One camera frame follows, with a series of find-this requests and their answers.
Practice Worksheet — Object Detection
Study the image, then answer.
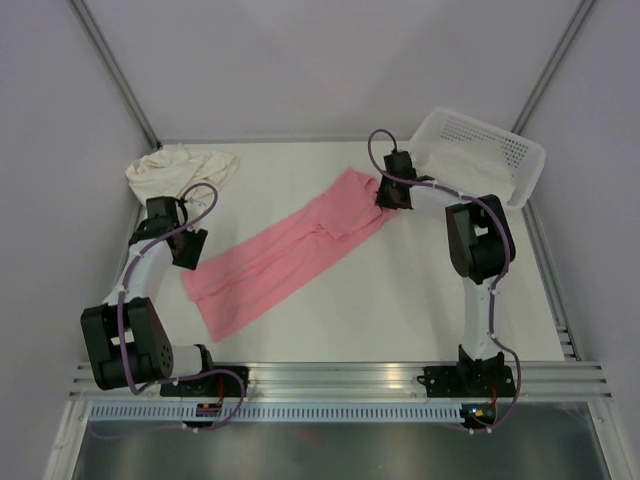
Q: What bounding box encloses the pink t-shirt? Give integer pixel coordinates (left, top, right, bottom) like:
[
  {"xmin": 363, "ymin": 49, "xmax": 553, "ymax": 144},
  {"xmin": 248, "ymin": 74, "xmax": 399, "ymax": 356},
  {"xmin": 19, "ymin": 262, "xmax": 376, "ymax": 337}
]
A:
[{"xmin": 182, "ymin": 168, "xmax": 395, "ymax": 342}]

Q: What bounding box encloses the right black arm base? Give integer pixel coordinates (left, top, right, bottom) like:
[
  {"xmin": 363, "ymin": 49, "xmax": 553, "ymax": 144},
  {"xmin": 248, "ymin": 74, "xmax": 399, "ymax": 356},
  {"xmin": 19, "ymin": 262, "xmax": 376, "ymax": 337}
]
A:
[{"xmin": 416, "ymin": 347, "xmax": 516, "ymax": 399}]

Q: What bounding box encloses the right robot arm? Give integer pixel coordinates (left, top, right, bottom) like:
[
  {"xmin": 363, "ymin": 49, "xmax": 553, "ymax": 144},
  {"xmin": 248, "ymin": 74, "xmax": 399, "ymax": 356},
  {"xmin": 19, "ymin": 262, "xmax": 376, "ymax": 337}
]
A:
[{"xmin": 376, "ymin": 149, "xmax": 516, "ymax": 395}]

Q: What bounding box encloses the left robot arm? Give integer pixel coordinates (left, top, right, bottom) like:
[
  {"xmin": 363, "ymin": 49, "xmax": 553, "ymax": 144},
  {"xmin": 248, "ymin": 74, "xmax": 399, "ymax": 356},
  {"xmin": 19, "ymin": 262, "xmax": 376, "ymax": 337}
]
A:
[{"xmin": 80, "ymin": 196, "xmax": 218, "ymax": 396}]

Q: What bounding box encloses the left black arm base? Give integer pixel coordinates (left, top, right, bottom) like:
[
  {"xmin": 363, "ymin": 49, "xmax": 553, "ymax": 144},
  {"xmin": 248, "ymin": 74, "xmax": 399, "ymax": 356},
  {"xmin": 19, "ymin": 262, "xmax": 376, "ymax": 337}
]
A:
[{"xmin": 160, "ymin": 365, "xmax": 250, "ymax": 399}]

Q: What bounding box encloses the cream white t-shirt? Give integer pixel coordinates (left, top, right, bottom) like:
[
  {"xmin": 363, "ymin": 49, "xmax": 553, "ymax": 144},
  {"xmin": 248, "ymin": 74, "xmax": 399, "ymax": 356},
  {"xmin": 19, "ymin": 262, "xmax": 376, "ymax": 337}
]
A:
[{"xmin": 125, "ymin": 144, "xmax": 240, "ymax": 204}]

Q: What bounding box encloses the white cloth in basket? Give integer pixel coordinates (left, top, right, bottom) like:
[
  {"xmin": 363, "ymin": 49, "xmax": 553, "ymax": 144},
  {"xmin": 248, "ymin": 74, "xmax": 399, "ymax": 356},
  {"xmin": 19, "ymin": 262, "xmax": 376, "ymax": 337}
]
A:
[{"xmin": 422, "ymin": 143, "xmax": 515, "ymax": 207}]

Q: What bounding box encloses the white plastic basket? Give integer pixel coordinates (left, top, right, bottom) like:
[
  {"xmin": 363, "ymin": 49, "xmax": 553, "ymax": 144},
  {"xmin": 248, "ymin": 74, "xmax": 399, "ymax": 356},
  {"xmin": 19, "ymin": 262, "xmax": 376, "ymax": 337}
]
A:
[{"xmin": 408, "ymin": 108, "xmax": 546, "ymax": 218}]

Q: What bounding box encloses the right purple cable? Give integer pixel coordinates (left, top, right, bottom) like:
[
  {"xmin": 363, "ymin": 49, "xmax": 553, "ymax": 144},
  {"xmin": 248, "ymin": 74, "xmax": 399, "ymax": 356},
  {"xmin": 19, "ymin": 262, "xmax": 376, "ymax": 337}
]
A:
[{"xmin": 367, "ymin": 128, "xmax": 522, "ymax": 401}]

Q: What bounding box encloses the aluminium mounting rail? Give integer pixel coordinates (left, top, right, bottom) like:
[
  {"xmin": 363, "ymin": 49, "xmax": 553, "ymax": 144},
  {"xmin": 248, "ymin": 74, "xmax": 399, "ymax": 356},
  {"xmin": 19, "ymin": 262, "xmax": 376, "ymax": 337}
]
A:
[{"xmin": 68, "ymin": 362, "xmax": 613, "ymax": 401}]

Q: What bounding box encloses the white slotted cable duct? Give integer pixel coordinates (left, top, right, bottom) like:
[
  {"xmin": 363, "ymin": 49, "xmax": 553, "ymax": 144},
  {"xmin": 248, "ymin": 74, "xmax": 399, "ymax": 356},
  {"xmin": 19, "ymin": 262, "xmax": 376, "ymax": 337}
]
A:
[{"xmin": 90, "ymin": 402, "xmax": 462, "ymax": 423}]

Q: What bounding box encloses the left aluminium frame post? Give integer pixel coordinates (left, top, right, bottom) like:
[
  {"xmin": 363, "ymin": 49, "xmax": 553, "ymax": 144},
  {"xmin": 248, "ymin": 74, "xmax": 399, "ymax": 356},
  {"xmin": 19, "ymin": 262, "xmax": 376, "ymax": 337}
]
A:
[{"xmin": 67, "ymin": 0, "xmax": 162, "ymax": 150}]

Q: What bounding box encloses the aluminium frame post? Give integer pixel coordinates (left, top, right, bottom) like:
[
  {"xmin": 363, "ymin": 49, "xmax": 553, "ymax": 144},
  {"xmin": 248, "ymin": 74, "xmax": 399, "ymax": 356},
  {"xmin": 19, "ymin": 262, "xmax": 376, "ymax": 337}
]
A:
[
  {"xmin": 511, "ymin": 0, "xmax": 599, "ymax": 135},
  {"xmin": 67, "ymin": 0, "xmax": 162, "ymax": 150}
]

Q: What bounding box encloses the right aluminium frame post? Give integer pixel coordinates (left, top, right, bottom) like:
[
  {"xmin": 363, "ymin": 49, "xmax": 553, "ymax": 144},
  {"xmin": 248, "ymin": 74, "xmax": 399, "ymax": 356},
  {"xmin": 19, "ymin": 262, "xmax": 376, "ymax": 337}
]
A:
[{"xmin": 511, "ymin": 0, "xmax": 599, "ymax": 135}]

